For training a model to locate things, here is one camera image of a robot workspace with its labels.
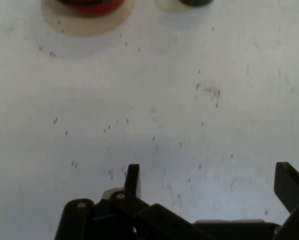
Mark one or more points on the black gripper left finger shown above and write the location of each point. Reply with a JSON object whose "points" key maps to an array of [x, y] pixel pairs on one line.
{"points": [[129, 215]]}

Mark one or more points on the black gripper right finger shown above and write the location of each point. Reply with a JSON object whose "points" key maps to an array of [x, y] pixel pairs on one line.
{"points": [[294, 190]]}

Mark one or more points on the clear plastic jar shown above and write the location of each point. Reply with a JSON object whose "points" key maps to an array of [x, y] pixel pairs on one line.
{"points": [[194, 2]]}

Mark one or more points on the red bowl cream outside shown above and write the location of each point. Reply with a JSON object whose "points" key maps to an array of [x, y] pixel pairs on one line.
{"points": [[89, 17]]}

